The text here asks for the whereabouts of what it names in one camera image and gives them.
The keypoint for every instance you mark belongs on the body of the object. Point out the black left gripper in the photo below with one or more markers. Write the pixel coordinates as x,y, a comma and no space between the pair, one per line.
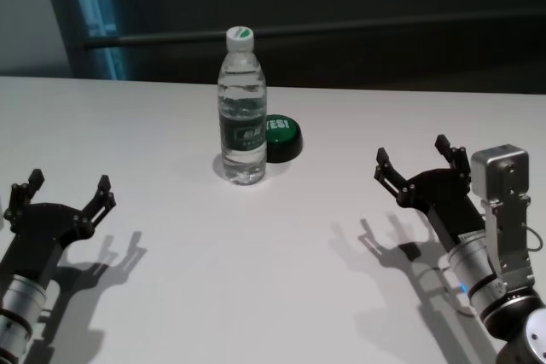
42,232

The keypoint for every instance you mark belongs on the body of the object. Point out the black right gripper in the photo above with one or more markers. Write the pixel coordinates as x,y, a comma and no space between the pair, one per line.
443,198

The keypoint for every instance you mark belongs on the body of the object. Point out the clear water bottle green label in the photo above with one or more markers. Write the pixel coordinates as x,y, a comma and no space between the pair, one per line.
243,99

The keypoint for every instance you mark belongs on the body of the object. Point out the green YES button black base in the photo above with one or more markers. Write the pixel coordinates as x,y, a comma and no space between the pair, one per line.
283,138

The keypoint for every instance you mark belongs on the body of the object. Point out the dark thin handrail bar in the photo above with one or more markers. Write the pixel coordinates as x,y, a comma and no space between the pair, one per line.
128,38

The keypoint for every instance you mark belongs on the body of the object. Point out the teal window glass strip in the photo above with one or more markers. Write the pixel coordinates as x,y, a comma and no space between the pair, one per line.
96,6

